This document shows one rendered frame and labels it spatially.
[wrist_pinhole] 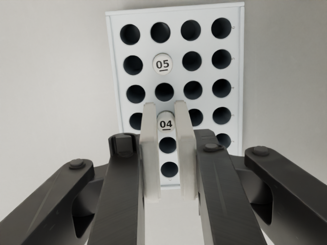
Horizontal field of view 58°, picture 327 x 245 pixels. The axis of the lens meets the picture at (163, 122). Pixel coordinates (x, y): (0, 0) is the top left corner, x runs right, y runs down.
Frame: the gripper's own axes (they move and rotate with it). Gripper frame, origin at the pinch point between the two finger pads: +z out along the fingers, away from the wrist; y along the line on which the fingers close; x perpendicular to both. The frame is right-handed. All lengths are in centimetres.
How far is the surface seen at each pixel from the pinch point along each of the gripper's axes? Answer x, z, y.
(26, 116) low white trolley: -0.1, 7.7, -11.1
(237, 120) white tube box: -0.4, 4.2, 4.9
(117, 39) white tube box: 5.5, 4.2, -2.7
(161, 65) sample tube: 3.8, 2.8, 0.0
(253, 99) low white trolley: 0.1, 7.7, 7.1
